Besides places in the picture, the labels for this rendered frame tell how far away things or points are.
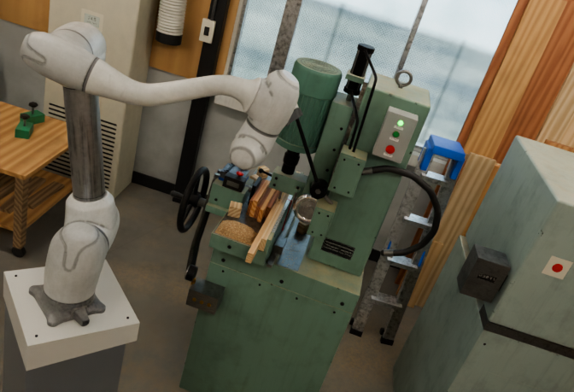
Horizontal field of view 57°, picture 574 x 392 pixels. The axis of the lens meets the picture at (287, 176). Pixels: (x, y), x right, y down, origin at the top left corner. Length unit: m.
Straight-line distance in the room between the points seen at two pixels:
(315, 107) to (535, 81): 1.66
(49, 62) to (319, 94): 0.85
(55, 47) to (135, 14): 1.69
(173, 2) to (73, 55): 1.75
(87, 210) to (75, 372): 0.51
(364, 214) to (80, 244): 0.96
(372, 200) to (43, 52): 1.15
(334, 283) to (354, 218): 0.25
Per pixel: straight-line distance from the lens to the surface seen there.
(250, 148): 1.43
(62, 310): 1.78
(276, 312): 2.11
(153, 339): 2.72
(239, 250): 1.88
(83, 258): 1.67
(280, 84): 1.39
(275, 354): 2.25
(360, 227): 1.97
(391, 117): 1.73
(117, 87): 1.47
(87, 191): 1.79
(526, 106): 3.24
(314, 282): 1.99
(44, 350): 1.76
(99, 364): 1.90
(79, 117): 1.69
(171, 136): 3.60
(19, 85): 4.02
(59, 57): 1.48
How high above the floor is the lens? 1.96
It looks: 26 degrees down
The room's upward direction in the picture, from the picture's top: 17 degrees clockwise
